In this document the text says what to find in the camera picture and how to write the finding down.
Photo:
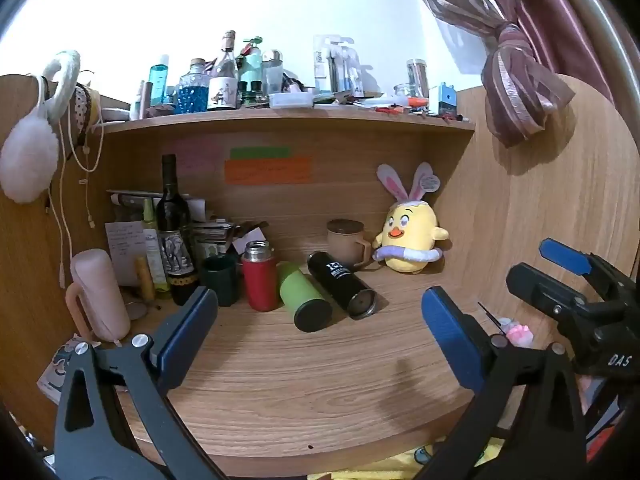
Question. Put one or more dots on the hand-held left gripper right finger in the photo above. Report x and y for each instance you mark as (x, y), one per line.
(450, 345)

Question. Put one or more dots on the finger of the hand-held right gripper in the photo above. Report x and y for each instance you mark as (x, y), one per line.
(537, 287)
(562, 256)

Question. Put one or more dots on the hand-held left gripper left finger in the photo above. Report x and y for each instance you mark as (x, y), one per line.
(186, 335)

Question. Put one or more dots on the dark green cup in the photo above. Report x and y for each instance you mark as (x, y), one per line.
(220, 280)

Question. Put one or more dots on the red thermos cup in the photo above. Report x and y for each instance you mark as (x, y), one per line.
(260, 280)

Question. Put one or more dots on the black cup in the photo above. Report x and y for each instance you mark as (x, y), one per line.
(340, 280)

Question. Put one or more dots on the thin black pen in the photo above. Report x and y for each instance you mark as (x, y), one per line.
(490, 317)

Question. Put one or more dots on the small pink white toy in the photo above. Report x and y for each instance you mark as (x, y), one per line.
(518, 334)

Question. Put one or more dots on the small round metal lid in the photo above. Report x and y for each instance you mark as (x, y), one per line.
(135, 310)

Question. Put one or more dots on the yellow tube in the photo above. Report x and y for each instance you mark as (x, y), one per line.
(145, 277)

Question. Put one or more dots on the yellow-green spray bottle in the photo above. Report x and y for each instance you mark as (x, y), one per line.
(151, 247)

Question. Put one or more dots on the white paper note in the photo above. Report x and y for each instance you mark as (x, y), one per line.
(122, 255)

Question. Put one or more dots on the pile of papers and books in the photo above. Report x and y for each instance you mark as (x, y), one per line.
(210, 230)

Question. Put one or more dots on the dark wine bottle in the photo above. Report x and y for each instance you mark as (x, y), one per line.
(172, 220)

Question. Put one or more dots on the yellow printed cloth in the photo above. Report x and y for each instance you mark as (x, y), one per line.
(450, 462)

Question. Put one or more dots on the yellow chick plush toy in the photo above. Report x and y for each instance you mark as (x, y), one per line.
(407, 230)

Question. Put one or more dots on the white and blue packet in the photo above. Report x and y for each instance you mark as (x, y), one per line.
(56, 367)

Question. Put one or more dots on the brown mug with lid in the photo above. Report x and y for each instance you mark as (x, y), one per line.
(345, 242)

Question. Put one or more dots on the pink sticky note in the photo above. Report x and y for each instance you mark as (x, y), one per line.
(197, 157)

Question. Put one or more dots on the striped mauve curtain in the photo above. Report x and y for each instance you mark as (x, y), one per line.
(520, 80)

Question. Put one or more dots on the orange sticky note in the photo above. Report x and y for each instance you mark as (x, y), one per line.
(267, 170)

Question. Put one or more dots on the blue pencil sharpener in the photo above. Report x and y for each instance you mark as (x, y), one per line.
(444, 101)

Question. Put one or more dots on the green sticky note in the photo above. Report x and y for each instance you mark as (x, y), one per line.
(260, 152)

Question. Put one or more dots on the orange marker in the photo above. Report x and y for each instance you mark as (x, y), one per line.
(414, 103)

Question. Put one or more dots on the grey metal pole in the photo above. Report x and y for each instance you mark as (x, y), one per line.
(607, 45)

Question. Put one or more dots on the tall glass jar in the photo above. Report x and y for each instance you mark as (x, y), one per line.
(416, 77)

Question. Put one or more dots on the white round compact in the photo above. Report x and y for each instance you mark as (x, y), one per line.
(116, 114)

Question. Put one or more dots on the wooden shelf board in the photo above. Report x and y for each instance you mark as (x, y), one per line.
(280, 120)

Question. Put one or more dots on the small brown bottle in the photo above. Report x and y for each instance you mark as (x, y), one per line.
(142, 100)

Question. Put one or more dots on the white fluffy earmuffs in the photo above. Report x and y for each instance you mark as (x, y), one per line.
(25, 155)

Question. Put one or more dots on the glass bottle with blue beads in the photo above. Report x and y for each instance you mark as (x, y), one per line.
(193, 91)

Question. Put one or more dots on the polka dot hair band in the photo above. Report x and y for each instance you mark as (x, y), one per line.
(82, 105)

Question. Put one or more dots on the teal bottle with white cap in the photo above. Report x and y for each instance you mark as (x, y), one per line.
(159, 82)

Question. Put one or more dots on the white flat box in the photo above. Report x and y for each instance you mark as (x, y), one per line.
(291, 100)

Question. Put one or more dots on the clear labelled liquor bottle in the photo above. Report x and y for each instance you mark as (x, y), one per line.
(223, 80)

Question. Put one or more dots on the clear glass tumbler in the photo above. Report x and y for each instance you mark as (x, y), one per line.
(273, 75)

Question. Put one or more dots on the toothbrush blister pack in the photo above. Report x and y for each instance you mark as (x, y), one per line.
(336, 67)

